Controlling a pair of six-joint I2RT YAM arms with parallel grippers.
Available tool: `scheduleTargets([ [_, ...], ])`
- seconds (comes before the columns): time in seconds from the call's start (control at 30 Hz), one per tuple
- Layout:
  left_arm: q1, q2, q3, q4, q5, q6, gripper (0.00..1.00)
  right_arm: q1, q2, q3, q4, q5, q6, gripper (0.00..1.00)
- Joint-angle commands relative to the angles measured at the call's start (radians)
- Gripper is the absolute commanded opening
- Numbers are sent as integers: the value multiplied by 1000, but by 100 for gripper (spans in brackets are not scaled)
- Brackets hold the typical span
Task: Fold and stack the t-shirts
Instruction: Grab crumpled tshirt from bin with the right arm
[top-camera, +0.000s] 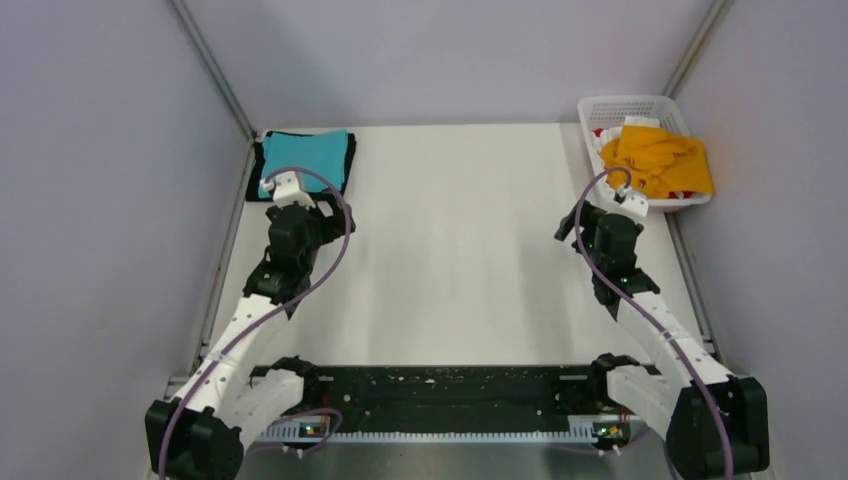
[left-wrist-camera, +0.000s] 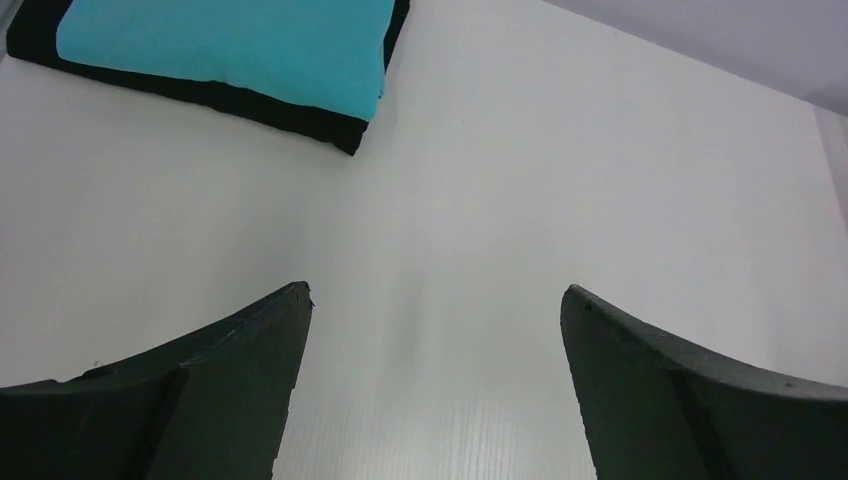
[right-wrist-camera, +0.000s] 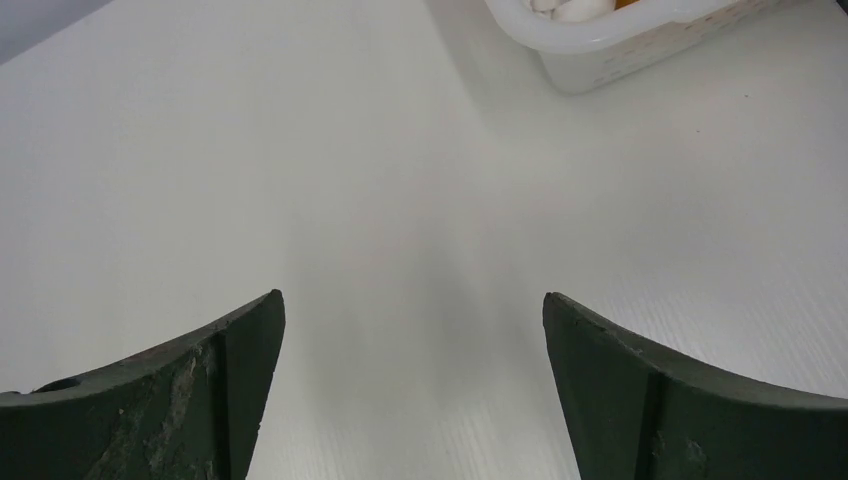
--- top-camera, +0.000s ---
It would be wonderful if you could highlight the folded black t shirt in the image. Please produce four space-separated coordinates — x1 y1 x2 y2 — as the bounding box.
245 131 358 203

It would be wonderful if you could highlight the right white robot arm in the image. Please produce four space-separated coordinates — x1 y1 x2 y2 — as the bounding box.
554 202 770 479

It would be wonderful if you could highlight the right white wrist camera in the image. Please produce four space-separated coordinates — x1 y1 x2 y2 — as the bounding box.
614 187 650 219

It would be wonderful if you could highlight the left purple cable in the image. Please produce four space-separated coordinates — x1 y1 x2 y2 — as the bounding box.
157 166 354 480

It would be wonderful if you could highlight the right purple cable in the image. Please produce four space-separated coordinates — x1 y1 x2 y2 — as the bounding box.
573 166 735 480

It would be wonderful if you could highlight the grey cable duct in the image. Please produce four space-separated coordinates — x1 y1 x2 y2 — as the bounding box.
255 416 634 445

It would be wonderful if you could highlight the white plastic basket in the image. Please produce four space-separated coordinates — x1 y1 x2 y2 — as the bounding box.
577 95 712 213

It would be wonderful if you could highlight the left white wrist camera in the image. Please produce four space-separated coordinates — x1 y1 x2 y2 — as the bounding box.
260 172 316 209

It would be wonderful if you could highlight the orange t shirt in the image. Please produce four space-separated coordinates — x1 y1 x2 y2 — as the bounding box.
599 124 715 200

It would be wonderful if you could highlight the red t shirt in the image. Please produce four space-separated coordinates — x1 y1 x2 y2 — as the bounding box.
591 128 700 201

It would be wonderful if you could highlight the white t shirt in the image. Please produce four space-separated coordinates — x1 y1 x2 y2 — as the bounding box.
593 116 661 148

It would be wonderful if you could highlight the folded teal t shirt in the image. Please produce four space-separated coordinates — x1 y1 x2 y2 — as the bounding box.
258 129 350 195

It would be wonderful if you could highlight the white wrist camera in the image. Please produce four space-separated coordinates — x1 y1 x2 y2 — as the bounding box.
614 187 650 219
260 172 316 209

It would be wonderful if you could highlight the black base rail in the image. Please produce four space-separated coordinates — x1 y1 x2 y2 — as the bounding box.
277 358 637 433

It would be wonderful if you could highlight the purple cable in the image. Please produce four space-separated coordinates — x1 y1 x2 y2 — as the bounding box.
573 166 735 480
157 166 354 480

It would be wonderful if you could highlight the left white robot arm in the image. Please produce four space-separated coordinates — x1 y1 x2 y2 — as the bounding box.
144 200 356 479

